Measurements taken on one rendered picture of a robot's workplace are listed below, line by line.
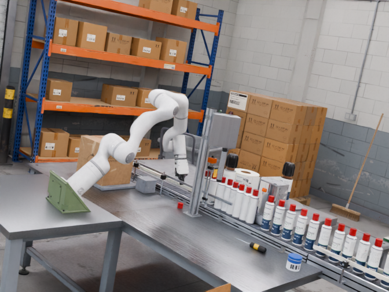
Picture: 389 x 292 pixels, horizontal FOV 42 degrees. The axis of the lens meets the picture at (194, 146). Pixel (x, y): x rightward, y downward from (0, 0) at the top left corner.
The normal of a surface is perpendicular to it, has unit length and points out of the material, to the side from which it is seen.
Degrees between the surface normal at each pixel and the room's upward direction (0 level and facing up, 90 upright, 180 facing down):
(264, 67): 90
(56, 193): 90
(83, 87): 90
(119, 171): 90
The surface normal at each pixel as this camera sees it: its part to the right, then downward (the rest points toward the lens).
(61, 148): 0.62, 0.25
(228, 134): 0.16, 0.21
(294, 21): -0.74, -0.01
